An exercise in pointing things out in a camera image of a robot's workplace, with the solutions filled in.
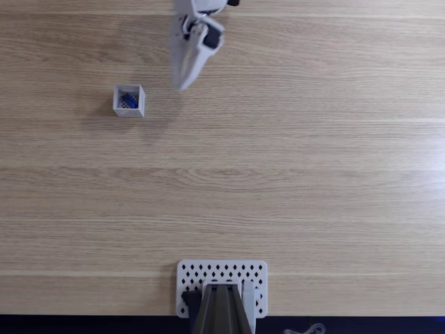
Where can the blue clothes peg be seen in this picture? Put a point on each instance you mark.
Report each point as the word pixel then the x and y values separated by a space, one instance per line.
pixel 129 101

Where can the small white lattice crate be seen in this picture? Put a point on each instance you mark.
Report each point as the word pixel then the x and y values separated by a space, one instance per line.
pixel 120 112

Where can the black stand clamp knob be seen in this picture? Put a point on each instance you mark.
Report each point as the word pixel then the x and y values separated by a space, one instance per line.
pixel 190 298

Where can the white perforated stand base plate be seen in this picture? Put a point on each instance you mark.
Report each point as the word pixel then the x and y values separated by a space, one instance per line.
pixel 222 269

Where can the white stand bracket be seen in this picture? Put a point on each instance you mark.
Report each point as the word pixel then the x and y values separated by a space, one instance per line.
pixel 248 295

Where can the dark aluminium stand post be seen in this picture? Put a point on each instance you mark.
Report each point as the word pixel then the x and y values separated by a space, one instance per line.
pixel 220 309

